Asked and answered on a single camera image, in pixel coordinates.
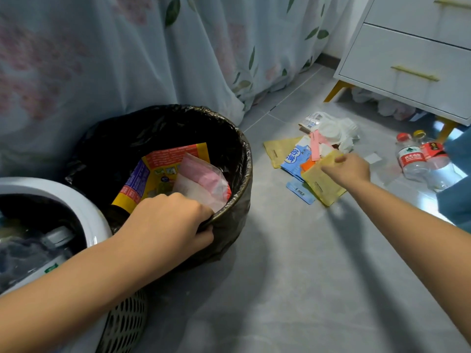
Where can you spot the pink paper strip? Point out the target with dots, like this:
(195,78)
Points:
(315,147)

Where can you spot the pink and white plastic packet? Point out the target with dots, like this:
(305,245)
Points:
(206,180)

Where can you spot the crumpled white tissue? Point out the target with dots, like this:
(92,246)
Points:
(349,135)

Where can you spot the person's right hand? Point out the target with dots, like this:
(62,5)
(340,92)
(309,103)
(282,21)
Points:
(351,170)

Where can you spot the yellow and purple snack packet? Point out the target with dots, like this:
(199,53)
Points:
(162,169)

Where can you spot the person's left forearm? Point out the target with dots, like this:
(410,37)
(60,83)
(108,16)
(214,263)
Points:
(66,290)

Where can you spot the person's blue trouser leg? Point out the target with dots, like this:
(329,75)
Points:
(458,202)

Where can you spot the person's left thumb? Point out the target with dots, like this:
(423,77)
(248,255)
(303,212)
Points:
(202,239)

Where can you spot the small blue packet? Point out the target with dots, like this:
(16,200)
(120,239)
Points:
(301,191)

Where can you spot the white basket bin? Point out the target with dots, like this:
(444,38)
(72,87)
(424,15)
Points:
(88,213)

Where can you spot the black bin liner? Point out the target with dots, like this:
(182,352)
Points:
(121,143)

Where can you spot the floral bed sheet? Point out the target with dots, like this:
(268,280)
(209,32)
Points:
(110,51)

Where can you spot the yellow-capped plastic bottle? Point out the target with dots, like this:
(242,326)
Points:
(436,152)

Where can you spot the dark brown waste bin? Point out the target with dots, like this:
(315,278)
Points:
(243,180)

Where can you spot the blue and white packet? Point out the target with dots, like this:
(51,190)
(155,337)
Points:
(294,159)

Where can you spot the white drawer cabinet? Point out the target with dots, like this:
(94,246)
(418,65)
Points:
(404,44)

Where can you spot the yellow cabinet leg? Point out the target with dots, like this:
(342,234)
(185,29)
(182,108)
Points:
(336,91)
(447,128)

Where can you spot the clear bottle with white cap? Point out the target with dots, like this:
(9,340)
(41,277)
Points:
(55,240)

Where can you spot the red-capped plastic bottle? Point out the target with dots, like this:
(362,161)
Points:
(412,159)

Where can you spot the person's left hand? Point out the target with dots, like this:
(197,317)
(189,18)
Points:
(165,227)

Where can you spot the small white paper piece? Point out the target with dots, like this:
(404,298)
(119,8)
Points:
(372,158)

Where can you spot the person's right forearm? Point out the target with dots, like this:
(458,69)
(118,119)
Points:
(412,231)

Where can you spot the orange packet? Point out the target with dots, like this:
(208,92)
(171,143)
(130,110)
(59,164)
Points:
(307,166)

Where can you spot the white plastic cup lid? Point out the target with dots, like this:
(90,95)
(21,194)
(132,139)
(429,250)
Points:
(331,132)

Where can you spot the white plastic bags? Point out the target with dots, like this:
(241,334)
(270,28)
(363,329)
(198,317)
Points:
(390,106)

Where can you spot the white striped wrapper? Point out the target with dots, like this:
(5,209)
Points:
(311,121)

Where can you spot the person's right fingers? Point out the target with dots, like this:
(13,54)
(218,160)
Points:
(333,167)

